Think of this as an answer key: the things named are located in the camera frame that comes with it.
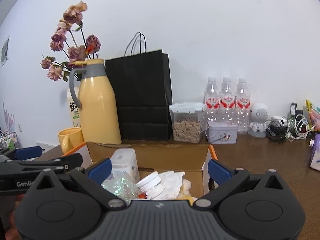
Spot iridescent plastic bag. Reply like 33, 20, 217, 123
101, 176, 141, 204

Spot translucent plastic container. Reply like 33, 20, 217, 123
110, 148, 140, 183

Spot yellow white plush toy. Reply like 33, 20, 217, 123
176, 179, 197, 205

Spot white cloth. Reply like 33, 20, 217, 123
156, 171, 185, 200

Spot large white jar lid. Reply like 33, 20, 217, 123
136, 171, 161, 192

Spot person left hand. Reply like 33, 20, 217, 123
4, 194, 24, 240

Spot storage rack with items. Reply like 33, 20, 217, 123
1, 131, 20, 150

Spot red cardboard box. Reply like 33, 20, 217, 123
65, 142, 215, 198

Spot yellow mug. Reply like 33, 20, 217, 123
58, 127, 84, 154

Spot yellow thermos jug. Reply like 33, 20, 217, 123
69, 59, 121, 145

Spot white milk carton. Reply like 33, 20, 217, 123
67, 88, 81, 127

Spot clear snack container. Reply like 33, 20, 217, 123
169, 102, 206, 143

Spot water bottle middle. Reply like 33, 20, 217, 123
220, 77, 236, 122

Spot white robot toy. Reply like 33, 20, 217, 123
248, 102, 270, 138

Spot water bottle right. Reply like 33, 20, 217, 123
236, 77, 251, 134

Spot purple tissue pack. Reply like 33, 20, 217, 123
309, 134, 320, 171

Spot black paper bag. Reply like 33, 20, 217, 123
105, 32, 172, 141

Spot colourful snack packet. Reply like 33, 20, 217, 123
305, 100, 320, 132

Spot dried pink flower bouquet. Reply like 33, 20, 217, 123
41, 1, 101, 82

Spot tangled charger cables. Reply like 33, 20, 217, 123
265, 102, 313, 144

